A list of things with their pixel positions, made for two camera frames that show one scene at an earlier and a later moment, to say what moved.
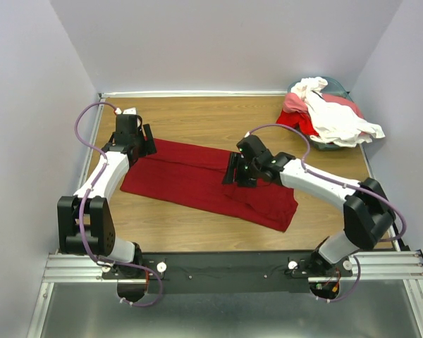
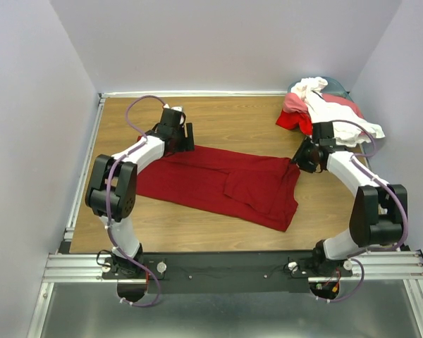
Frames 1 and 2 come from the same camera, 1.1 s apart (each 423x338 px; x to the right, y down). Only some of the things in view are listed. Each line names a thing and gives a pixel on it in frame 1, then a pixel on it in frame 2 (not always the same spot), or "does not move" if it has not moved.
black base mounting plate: (220, 272) does not move
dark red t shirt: (192, 176) does not move
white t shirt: (335, 124) does not move
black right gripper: (235, 161) -> (299, 158)
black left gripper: (149, 148) -> (187, 144)
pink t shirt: (297, 102) does not move
